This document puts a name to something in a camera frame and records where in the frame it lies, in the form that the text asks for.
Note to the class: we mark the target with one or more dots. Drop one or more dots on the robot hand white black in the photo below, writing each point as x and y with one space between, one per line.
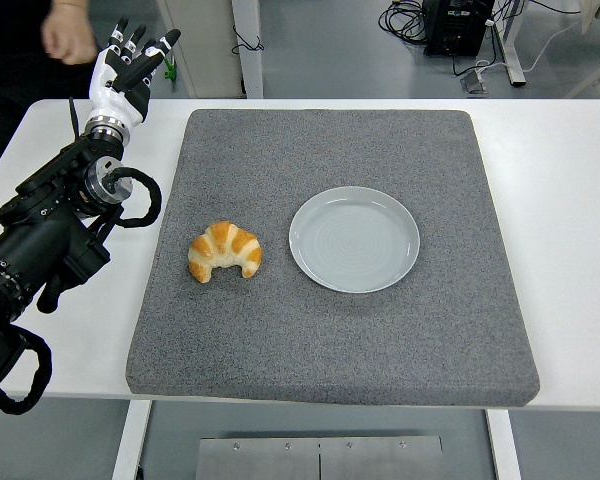
112 95

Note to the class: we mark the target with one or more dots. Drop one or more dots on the person's hand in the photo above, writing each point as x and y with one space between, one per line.
70 30

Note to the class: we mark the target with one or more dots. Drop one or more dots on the croissant bread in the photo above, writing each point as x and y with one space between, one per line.
225 245

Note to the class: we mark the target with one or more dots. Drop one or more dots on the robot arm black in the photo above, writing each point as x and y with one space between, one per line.
40 235

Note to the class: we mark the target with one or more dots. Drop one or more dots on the round grey plate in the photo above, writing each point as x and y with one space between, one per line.
354 240

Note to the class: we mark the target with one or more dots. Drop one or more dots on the small green clip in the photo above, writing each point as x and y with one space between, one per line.
169 74

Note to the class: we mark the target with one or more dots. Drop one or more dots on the person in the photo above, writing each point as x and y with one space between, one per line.
10 75

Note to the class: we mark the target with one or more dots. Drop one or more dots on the white cabinet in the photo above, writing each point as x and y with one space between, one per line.
205 45

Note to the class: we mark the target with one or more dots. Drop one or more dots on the white desk column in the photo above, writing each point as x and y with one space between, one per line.
250 70

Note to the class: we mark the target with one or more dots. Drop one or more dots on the grey felt mat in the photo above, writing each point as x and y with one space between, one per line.
330 340

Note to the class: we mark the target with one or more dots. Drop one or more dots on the white table leg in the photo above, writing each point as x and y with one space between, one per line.
130 440
502 445

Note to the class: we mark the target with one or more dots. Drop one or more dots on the black computer case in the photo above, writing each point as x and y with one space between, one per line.
455 30

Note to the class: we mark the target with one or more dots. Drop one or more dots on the grey foot pedal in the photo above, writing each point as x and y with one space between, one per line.
474 84

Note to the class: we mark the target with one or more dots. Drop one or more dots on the white desk leg with foot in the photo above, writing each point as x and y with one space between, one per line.
511 50

